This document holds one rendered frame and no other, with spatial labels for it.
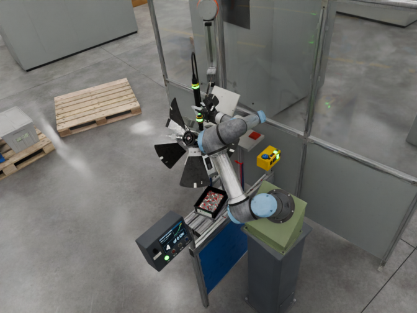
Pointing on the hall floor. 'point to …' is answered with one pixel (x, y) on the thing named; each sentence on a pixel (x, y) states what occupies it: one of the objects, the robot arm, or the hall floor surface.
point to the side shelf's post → (240, 161)
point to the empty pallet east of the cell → (95, 106)
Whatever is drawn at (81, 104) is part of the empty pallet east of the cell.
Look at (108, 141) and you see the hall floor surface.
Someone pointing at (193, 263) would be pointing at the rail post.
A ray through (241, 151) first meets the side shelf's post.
